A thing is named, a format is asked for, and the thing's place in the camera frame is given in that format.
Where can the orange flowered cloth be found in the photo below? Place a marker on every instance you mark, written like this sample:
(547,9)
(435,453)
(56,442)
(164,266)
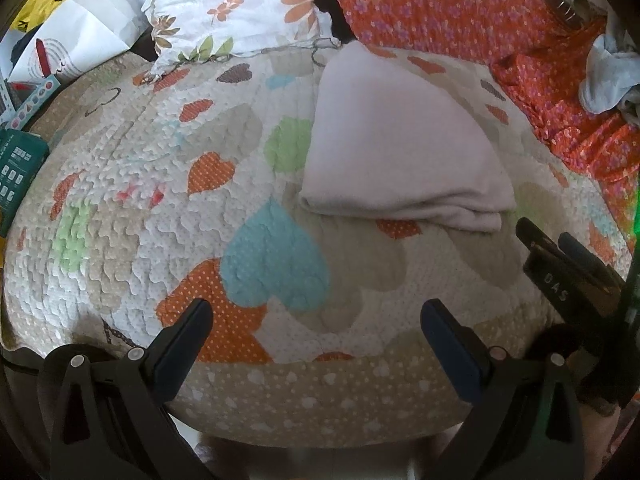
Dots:
(450,5)

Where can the white paper bag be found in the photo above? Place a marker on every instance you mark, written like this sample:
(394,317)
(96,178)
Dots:
(80,30)

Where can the light blue dotted box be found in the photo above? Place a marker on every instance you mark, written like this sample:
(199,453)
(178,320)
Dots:
(27,102)

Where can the pale pink floral print shirt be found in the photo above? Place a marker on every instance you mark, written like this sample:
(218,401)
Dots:
(400,150)

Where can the person's right forearm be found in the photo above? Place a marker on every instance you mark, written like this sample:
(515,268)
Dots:
(602,445)

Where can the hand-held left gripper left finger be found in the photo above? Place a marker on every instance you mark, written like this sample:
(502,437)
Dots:
(175,355)

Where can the pale blue crumpled cloth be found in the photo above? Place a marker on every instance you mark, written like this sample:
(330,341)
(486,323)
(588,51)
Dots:
(605,75)

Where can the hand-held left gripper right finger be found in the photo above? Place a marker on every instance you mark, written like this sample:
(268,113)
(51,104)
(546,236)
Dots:
(452,355)

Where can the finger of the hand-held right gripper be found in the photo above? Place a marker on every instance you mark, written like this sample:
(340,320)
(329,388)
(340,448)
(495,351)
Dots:
(585,260)
(535,237)

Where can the teal cardboard box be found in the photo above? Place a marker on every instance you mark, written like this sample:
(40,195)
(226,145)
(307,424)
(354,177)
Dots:
(17,170)

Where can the heart pattern quilt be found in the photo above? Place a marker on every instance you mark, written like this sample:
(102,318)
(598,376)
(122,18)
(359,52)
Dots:
(200,210)

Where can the white floral pillow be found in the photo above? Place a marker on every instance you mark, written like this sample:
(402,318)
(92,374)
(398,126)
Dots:
(230,10)

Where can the yellow plastic bag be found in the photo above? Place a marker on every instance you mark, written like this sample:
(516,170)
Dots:
(45,5)

